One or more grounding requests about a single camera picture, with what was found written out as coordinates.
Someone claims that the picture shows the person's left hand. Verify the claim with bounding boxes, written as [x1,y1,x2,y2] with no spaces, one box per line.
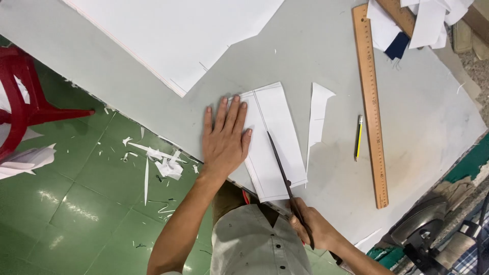
[202,95,253,180]

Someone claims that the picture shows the person's right hand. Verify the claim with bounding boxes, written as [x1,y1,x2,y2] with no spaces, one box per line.
[288,197,337,251]

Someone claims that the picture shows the black scissors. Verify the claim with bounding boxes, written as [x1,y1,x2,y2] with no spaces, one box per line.
[267,131,315,251]

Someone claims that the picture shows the white paper pattern piece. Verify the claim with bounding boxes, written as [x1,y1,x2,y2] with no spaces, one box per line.
[228,81,308,203]

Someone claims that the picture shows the person's grey shirt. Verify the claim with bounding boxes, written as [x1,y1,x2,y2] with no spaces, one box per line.
[210,203,314,275]

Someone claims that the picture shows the white paper offcut strip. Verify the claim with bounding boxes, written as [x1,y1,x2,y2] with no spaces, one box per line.
[304,82,337,188]

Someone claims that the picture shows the yellow black pencil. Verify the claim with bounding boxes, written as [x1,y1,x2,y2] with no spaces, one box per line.
[354,115,364,162]

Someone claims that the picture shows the long wooden ruler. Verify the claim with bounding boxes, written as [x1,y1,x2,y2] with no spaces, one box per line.
[351,4,389,209]

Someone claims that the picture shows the large grey cardboard sheet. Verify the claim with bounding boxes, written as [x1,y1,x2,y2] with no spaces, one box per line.
[0,0,488,253]

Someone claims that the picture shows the grey cutting machine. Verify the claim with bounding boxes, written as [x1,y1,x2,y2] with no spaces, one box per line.
[390,197,489,275]

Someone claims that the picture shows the heap of paper scraps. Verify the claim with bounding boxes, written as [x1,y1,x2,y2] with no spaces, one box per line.
[121,127,200,207]

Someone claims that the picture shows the dark blue fabric piece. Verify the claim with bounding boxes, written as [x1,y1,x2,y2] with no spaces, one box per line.
[384,31,410,61]

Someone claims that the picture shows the large white paper sheet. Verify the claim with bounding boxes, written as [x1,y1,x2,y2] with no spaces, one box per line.
[61,0,285,98]

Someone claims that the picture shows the short wooden ruler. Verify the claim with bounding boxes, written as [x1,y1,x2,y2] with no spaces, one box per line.
[375,0,417,39]

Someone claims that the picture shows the pile of white paper pieces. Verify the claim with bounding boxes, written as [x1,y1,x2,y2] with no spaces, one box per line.
[366,0,474,52]

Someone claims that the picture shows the white paper pile on floor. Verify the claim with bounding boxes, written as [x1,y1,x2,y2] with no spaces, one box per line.
[0,143,57,180]

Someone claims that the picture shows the red plastic stool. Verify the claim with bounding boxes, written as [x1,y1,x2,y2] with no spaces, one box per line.
[0,46,95,161]

